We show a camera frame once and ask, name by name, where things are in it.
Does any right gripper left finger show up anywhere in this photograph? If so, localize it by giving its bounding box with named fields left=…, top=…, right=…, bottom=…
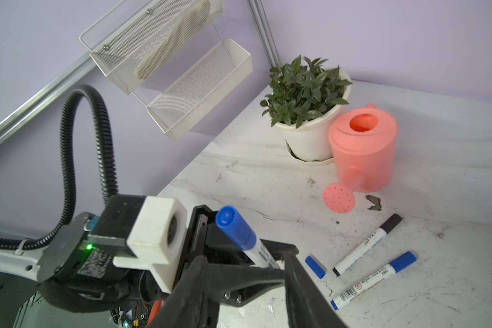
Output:
left=147, top=256, right=209, bottom=328

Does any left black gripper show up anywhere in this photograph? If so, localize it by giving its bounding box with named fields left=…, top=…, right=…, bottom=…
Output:
left=176, top=205, right=284, bottom=327

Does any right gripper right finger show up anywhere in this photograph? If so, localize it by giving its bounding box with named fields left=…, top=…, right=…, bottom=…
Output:
left=283, top=253, right=347, bottom=327

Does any blue pen cap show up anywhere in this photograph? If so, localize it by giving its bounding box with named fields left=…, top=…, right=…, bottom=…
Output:
left=305, top=256, right=326, bottom=280

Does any white marker blue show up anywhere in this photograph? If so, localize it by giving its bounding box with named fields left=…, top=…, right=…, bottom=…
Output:
left=216, top=206, right=280, bottom=269
left=331, top=251, right=417, bottom=311

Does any white marker black tip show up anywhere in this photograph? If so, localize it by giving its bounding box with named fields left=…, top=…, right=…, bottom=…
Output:
left=332, top=213, right=403, bottom=277

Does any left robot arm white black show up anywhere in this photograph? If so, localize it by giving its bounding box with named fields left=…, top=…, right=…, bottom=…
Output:
left=0, top=197, right=298, bottom=327

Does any pink watering can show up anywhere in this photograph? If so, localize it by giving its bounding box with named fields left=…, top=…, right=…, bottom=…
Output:
left=323, top=103, right=398, bottom=214

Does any white lower mesh shelf bin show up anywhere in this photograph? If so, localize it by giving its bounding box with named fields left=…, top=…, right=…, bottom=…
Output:
left=146, top=39, right=253, bottom=140

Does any white mesh shelf bin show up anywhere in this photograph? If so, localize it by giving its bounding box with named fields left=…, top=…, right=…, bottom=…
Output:
left=79, top=1, right=225, bottom=94
left=146, top=39, right=253, bottom=140

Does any potted green plant white pot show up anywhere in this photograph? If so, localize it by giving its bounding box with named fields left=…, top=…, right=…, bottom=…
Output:
left=260, top=55, right=352, bottom=162

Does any white upper mesh shelf bin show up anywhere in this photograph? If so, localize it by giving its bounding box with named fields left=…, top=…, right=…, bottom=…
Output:
left=79, top=1, right=225, bottom=94

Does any beige glove in shelf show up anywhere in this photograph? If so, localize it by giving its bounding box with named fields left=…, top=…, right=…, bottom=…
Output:
left=133, top=1, right=211, bottom=80

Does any left black corrugated cable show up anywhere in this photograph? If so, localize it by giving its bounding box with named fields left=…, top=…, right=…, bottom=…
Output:
left=0, top=84, right=119, bottom=251

